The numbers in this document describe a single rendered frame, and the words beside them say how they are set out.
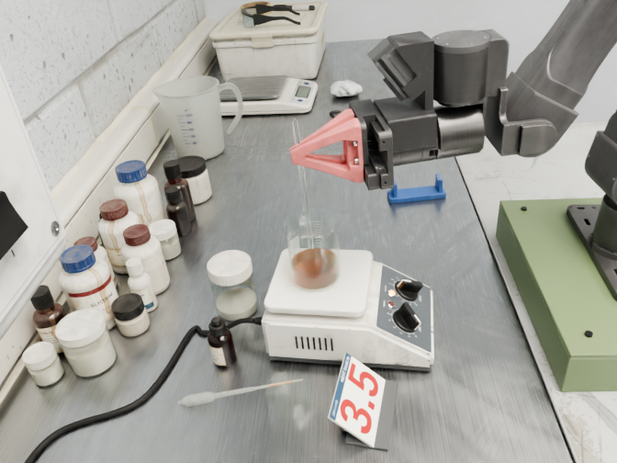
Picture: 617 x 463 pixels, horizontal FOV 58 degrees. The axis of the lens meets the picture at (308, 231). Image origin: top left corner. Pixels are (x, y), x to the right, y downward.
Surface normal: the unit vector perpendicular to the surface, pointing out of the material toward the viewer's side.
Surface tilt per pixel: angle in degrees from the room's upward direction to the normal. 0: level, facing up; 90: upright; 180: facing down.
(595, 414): 0
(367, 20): 90
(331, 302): 0
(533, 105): 91
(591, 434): 0
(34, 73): 90
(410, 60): 89
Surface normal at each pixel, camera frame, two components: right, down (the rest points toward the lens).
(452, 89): -0.47, 0.55
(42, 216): 1.00, -0.04
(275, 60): -0.11, 0.60
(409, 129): 0.12, 0.53
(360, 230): -0.08, -0.83
